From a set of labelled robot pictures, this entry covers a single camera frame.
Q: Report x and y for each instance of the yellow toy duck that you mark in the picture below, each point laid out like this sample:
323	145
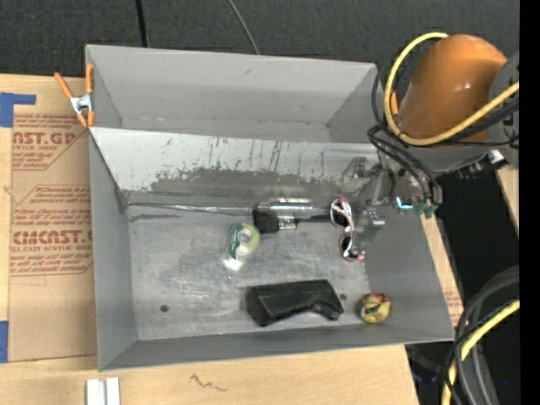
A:
375	308

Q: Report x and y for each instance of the grey metal bin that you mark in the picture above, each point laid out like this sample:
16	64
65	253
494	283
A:
190	268

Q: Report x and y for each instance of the brown cardboard board, red print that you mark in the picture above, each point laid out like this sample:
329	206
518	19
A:
46	268

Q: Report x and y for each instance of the black pouch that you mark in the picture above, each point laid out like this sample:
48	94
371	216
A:
291	302

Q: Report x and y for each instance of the white-framed sunglasses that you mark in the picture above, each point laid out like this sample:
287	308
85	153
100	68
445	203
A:
348	243

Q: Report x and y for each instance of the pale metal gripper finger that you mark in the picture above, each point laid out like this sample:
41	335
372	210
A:
355	175
368	236

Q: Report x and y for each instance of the black and silver tool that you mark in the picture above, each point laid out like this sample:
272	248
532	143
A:
266	222

